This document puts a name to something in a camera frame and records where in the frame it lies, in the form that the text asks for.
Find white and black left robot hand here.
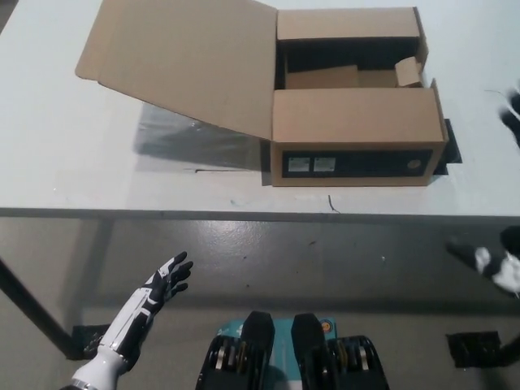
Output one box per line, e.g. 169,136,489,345
71,250,195,387

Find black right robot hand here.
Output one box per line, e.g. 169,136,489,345
445,79,520,300

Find brown cardboard storage box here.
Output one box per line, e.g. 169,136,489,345
74,0,450,189

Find black and teal robot torso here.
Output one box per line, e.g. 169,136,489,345
196,310,390,390

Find black metal table leg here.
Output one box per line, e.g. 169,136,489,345
0,258,79,360

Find transparent plastic sheet with paper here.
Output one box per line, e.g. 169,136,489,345
133,101,271,176

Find small cardboard insert block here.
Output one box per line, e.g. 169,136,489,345
394,56,424,89

